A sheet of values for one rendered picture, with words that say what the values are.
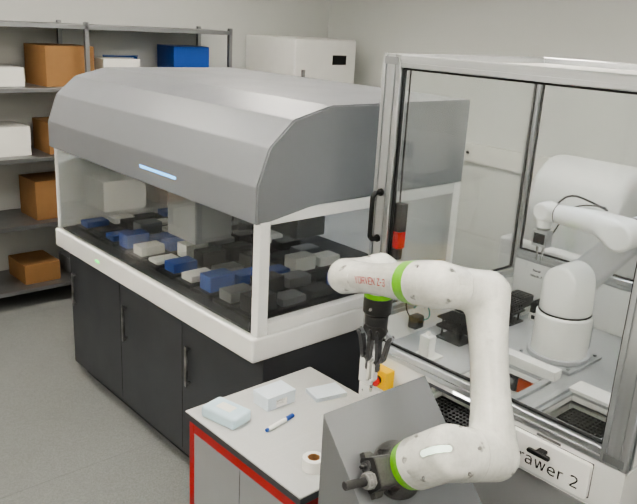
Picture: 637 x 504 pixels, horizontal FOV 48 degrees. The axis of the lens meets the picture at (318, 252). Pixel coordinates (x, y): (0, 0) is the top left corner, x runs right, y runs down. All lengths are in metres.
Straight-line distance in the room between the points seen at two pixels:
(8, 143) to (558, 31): 3.97
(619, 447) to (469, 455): 0.56
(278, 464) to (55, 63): 3.75
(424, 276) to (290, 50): 4.60
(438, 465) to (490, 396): 0.24
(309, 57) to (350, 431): 4.73
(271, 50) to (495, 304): 4.81
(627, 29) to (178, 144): 3.45
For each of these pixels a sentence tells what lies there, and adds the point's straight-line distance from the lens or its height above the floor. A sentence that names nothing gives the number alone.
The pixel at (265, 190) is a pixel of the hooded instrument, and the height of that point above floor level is 1.49.
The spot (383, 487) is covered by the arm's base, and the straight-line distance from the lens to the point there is 1.84.
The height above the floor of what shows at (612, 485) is 0.89.
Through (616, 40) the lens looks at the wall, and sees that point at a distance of 5.55.
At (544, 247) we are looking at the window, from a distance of 2.16.
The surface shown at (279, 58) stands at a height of 1.78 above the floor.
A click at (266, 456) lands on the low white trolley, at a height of 0.76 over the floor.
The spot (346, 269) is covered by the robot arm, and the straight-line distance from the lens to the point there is 2.11.
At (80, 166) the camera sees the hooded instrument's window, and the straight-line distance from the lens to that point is 3.92.
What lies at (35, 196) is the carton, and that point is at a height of 0.80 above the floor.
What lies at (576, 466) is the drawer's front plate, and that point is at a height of 0.91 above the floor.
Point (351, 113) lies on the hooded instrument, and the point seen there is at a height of 1.75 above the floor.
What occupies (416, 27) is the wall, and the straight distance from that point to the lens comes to 6.58.
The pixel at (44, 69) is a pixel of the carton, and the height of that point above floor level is 1.68.
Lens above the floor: 2.07
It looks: 17 degrees down
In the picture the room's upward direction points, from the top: 3 degrees clockwise
